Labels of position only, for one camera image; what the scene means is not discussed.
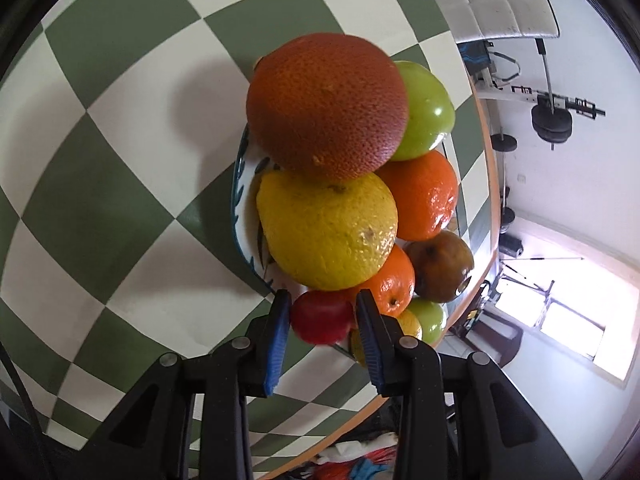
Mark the curl barbell small plates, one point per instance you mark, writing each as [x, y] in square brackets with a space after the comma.
[504, 143]

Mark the green white checkered tablecloth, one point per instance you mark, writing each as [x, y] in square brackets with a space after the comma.
[100, 160]

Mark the orange mandarin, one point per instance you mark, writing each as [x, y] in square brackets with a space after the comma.
[392, 280]
[425, 195]

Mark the white barbell rack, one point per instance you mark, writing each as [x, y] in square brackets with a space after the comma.
[520, 94]

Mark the small red fruit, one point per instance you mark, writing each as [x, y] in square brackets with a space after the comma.
[320, 317]

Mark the long barbell large plates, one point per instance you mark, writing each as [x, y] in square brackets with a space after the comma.
[551, 122]

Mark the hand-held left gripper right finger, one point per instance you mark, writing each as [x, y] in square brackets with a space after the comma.
[372, 345]

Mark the dark wooden chair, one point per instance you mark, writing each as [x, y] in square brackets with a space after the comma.
[500, 330]

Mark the white padded chair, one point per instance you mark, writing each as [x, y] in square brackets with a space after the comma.
[500, 0]

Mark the oval floral plate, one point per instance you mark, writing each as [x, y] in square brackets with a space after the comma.
[245, 220]

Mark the black speaker box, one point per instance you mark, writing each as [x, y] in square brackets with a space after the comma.
[511, 247]

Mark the dark red orange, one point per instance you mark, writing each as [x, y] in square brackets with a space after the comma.
[325, 105]

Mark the green apple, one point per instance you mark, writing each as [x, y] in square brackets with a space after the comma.
[432, 320]
[425, 115]

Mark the dark brown apple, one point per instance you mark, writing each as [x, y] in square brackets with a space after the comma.
[442, 265]

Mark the yellow citrus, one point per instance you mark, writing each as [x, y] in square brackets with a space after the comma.
[411, 325]
[325, 230]

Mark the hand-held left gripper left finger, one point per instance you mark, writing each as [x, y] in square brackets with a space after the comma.
[275, 345]

